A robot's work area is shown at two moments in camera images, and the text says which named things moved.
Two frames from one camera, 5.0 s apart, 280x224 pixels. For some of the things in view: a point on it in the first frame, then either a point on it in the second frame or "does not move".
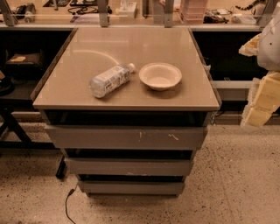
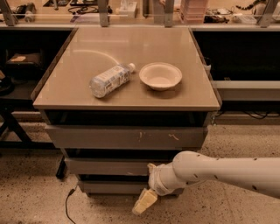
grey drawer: (129, 166) does not move
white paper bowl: (160, 76) does not move
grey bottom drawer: (132, 186) does not move
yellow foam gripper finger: (251, 47) → (164, 179)
